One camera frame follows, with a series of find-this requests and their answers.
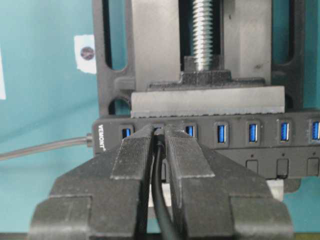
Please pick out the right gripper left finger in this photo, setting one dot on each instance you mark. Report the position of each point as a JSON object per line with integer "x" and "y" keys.
{"x": 106, "y": 198}

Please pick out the white sticker with black dot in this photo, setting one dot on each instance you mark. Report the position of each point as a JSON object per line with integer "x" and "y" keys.
{"x": 85, "y": 56}

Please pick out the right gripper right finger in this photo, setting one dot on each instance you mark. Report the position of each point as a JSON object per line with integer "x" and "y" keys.
{"x": 215, "y": 198}

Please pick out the black multi-port USB hub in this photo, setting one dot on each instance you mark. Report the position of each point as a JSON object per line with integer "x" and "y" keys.
{"x": 282, "y": 145}

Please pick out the black bench vise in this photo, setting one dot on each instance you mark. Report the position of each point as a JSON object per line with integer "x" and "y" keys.
{"x": 190, "y": 59}

